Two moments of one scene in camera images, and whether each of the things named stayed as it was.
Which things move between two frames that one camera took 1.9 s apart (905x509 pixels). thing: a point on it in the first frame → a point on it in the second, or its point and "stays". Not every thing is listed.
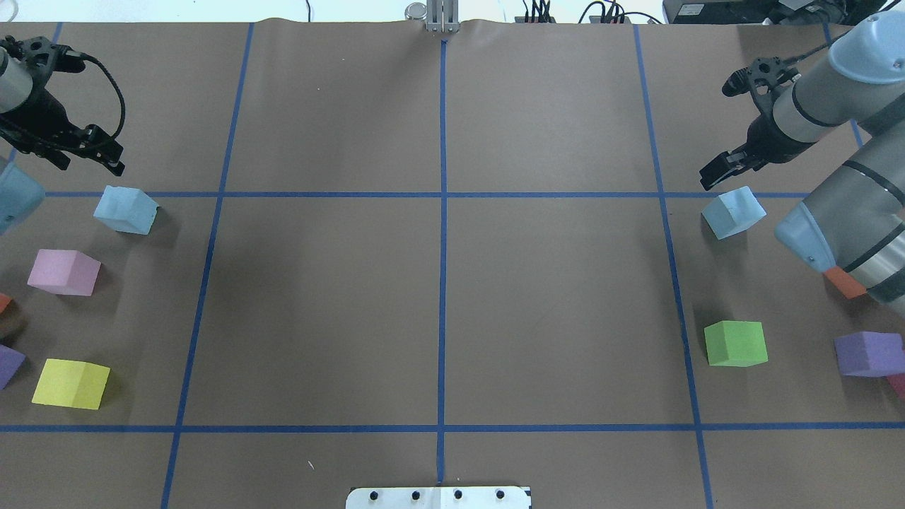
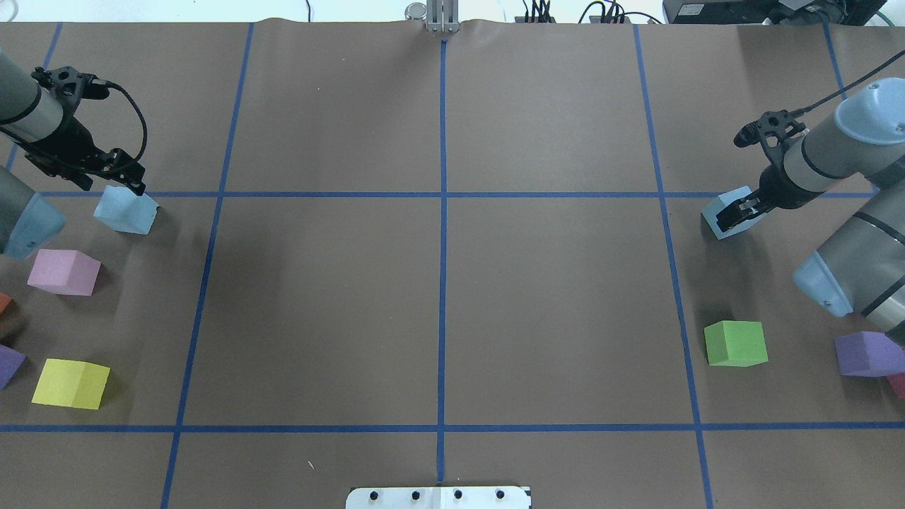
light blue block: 734,212 stays
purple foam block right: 871,353 stays
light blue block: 126,209 stays
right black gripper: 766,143 → 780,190
